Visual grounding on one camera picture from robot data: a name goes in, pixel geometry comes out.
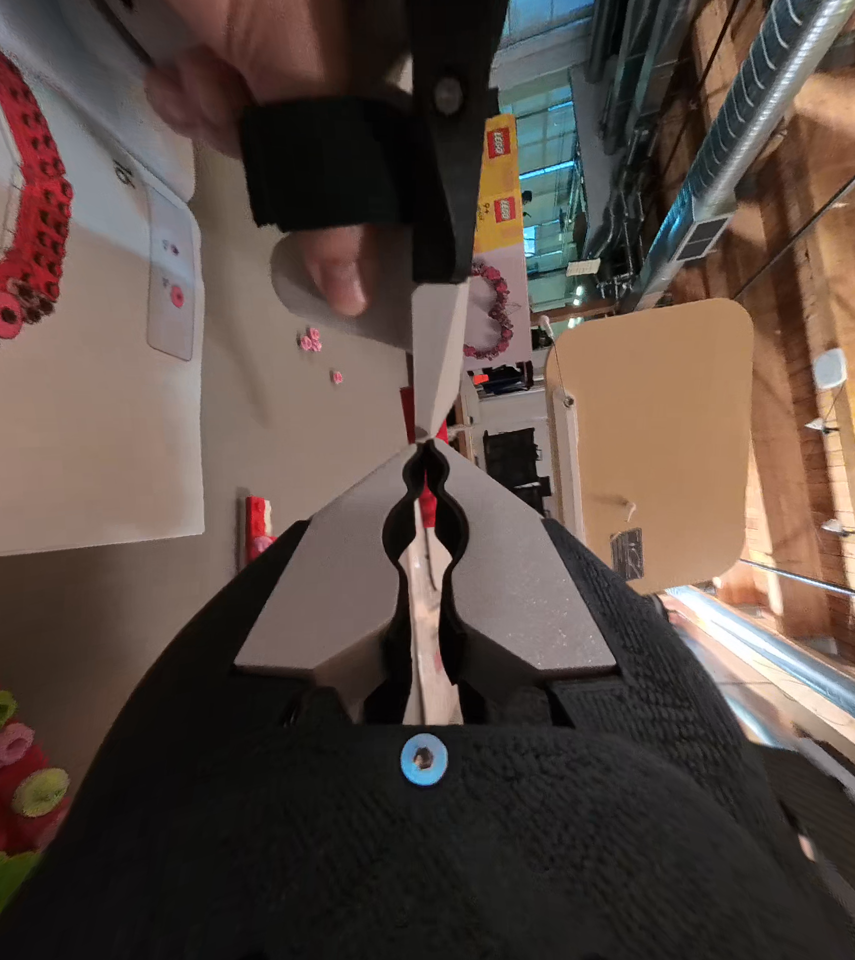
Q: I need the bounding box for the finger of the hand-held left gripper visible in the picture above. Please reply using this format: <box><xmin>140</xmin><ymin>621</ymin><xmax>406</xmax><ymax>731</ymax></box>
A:
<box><xmin>270</xmin><ymin>225</ymin><xmax>471</xmax><ymax>444</ymax></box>

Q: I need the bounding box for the person's left hand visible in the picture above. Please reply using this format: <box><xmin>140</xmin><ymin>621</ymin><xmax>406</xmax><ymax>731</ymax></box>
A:
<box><xmin>144</xmin><ymin>0</ymin><xmax>415</xmax><ymax>318</ymax></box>

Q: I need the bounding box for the white instruction booklet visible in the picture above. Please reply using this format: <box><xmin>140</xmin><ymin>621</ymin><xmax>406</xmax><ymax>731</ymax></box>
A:
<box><xmin>0</xmin><ymin>0</ymin><xmax>206</xmax><ymax>560</ymax></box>

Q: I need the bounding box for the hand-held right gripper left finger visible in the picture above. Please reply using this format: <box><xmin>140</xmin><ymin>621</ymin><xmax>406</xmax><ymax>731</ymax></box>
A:
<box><xmin>233</xmin><ymin>441</ymin><xmax>429</xmax><ymax>725</ymax></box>

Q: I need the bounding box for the silver ventilation duct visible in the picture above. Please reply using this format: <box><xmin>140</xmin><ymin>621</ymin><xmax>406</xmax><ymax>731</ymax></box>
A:
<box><xmin>626</xmin><ymin>0</ymin><xmax>855</xmax><ymax>312</ymax></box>

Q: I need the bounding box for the beige board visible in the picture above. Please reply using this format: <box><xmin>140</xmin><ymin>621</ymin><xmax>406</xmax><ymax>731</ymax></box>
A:
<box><xmin>545</xmin><ymin>298</ymin><xmax>756</xmax><ymax>596</ymax></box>

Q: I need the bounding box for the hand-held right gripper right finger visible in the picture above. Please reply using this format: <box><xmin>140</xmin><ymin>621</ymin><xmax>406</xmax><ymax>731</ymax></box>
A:
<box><xmin>424</xmin><ymin>441</ymin><xmax>618</xmax><ymax>725</ymax></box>

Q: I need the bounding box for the yellow lego box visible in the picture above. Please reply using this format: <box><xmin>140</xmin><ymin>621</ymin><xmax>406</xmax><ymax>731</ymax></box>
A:
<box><xmin>463</xmin><ymin>112</ymin><xmax>534</xmax><ymax>372</ymax></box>

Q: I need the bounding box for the red and white lego piece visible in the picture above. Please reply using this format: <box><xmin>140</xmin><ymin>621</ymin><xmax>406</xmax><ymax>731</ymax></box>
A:
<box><xmin>242</xmin><ymin>495</ymin><xmax>279</xmax><ymax>564</ymax></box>

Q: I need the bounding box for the black cabinet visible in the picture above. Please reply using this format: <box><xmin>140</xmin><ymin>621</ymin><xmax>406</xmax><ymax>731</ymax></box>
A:
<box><xmin>482</xmin><ymin>427</ymin><xmax>553</xmax><ymax>515</ymax></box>

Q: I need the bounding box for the red lego strip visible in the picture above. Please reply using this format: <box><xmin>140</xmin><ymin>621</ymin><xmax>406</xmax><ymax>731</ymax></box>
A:
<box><xmin>399</xmin><ymin>386</ymin><xmax>450</xmax><ymax>445</ymax></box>

